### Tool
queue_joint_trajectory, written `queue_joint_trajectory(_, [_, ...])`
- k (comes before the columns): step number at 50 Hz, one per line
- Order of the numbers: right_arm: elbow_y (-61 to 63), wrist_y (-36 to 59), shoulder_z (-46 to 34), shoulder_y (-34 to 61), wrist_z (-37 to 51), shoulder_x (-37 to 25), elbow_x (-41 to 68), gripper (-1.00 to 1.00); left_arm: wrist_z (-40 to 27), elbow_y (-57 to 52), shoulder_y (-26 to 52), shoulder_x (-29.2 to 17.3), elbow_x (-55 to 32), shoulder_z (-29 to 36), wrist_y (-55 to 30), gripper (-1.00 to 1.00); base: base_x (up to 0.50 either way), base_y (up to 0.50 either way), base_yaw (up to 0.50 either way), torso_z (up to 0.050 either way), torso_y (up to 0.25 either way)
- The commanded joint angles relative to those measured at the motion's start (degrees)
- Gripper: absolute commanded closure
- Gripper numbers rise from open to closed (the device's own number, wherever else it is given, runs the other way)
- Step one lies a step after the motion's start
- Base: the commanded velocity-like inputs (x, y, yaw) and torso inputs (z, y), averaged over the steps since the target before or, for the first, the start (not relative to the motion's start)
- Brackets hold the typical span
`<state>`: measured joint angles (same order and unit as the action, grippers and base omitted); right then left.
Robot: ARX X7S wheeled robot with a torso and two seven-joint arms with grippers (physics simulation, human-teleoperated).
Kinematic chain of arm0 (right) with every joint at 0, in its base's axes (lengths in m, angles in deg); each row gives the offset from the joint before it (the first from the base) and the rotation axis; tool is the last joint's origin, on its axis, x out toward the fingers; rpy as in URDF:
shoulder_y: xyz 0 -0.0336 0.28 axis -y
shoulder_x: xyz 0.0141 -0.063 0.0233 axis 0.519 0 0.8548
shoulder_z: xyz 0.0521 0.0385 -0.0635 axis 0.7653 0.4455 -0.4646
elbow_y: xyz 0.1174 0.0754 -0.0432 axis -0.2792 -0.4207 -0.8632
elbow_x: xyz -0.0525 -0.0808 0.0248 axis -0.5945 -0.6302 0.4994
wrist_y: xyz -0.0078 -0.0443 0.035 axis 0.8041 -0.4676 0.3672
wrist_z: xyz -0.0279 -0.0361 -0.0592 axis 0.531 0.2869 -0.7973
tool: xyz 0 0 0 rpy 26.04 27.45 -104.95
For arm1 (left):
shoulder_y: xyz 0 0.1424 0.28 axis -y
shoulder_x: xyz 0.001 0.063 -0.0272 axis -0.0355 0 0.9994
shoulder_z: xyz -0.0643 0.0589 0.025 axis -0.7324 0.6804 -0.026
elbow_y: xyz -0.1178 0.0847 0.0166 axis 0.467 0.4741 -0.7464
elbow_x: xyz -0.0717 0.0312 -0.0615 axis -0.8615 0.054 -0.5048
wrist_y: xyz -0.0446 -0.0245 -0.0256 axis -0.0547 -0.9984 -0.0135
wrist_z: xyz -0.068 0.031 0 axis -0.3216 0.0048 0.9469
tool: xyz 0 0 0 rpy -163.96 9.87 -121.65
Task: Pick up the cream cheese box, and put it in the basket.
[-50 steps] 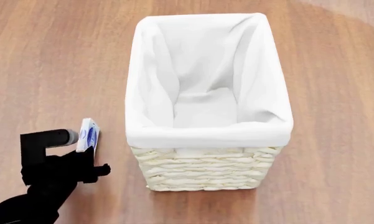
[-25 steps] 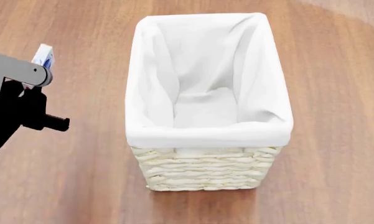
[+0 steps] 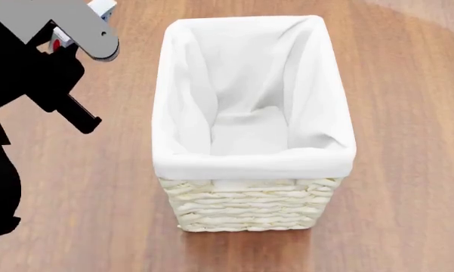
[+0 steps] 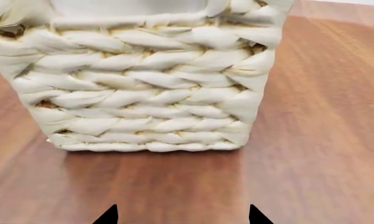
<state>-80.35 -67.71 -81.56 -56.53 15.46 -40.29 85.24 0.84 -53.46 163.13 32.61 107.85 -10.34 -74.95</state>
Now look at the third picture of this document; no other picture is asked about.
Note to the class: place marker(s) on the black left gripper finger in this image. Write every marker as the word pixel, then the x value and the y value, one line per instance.
pixel 81 117

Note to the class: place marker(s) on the white cloth basket liner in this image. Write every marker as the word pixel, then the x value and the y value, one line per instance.
pixel 249 85

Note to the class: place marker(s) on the cream woven basket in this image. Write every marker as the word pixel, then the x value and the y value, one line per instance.
pixel 249 207

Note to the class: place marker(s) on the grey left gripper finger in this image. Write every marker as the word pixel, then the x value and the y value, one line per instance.
pixel 79 25

